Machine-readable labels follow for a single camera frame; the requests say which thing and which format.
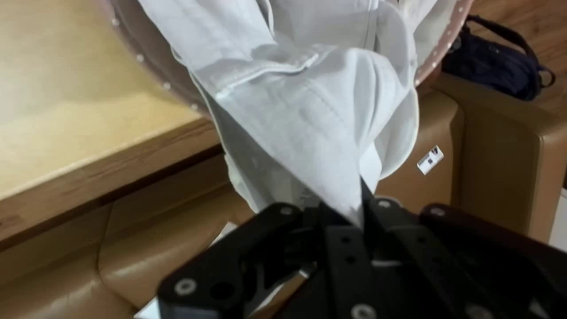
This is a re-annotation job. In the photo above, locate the dark blue bag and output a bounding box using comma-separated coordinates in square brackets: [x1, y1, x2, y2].
[440, 13, 559, 103]

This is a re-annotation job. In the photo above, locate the brown leather sofa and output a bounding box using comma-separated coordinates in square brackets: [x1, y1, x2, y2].
[0, 87, 567, 319]

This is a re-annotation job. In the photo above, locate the white piece of clothing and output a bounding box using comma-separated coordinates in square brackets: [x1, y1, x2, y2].
[137, 0, 444, 231]

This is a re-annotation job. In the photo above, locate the white flat panel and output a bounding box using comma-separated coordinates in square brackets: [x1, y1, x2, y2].
[548, 187, 567, 252]

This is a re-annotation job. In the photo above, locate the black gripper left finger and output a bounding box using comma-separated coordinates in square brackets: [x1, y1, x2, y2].
[157, 203, 376, 319]

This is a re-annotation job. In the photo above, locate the white paper sheet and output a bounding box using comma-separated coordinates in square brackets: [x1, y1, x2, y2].
[134, 220, 240, 319]

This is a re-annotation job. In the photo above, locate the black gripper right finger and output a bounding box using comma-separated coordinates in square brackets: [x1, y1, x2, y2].
[359, 180, 567, 319]

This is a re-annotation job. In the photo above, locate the pink polka dot laundry basket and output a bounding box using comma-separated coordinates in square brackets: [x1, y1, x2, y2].
[98, 0, 479, 116]

